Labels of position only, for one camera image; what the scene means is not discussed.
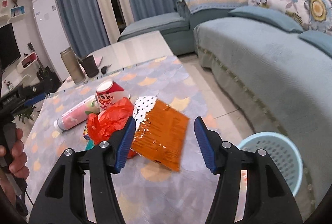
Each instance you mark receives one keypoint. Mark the black acoustic guitar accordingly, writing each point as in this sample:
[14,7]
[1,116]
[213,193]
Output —
[44,73]

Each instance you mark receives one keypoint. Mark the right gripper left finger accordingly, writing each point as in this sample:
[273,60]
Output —
[61,198]

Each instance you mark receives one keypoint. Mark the floral cushion near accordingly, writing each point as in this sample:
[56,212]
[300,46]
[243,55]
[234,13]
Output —
[319,15]

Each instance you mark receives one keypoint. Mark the orange plastic bag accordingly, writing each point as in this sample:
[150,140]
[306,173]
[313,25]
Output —
[101,126]

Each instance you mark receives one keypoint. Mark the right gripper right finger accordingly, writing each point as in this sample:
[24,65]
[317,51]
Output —
[269,199]

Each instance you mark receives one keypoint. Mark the white red wall shelf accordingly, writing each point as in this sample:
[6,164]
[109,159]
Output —
[27,61]

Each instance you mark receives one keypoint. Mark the black car key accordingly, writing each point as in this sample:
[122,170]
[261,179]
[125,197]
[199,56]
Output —
[104,69]

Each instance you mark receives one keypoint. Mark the teal chaise ottoman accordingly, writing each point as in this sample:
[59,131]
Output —
[175,30]

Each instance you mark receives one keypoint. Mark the person's left hand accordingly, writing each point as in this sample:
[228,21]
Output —
[18,166]

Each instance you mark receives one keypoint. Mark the teal blue sofa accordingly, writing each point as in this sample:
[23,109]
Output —
[281,83]

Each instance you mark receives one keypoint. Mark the patterned fan-print tablecloth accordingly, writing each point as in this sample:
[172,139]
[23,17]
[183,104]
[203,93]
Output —
[147,192]

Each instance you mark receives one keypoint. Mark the blue red card box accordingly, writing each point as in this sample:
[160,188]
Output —
[85,134]

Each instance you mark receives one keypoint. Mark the black television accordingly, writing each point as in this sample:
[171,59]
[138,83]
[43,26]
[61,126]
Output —
[9,52]

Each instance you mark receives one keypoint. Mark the dark brown cup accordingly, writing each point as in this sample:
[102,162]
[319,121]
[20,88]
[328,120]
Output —
[89,65]

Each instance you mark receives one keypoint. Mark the polka dot white wrapper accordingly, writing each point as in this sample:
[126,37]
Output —
[143,105]

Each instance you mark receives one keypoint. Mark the light blue waste basket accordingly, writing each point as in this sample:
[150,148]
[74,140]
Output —
[283,152]

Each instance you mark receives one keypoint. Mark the orange foil snack bag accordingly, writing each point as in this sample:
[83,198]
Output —
[160,135]

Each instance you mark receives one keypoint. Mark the gold thermos bottle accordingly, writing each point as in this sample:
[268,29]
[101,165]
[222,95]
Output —
[72,65]

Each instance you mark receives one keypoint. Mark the green potted plant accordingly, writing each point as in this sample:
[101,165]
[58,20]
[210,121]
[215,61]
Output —
[25,114]

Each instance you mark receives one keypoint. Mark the blue curtain left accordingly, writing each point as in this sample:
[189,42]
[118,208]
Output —
[83,25]

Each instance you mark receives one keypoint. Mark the red white panda paper cup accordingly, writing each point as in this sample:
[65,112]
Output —
[108,93]

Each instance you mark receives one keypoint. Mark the teal plastic bag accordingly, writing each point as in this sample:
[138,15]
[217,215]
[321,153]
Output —
[89,145]

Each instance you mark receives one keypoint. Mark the white refrigerator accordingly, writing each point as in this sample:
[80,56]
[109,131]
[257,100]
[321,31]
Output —
[52,34]

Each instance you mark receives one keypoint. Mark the pink white bottle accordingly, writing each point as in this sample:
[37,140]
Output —
[77,114]

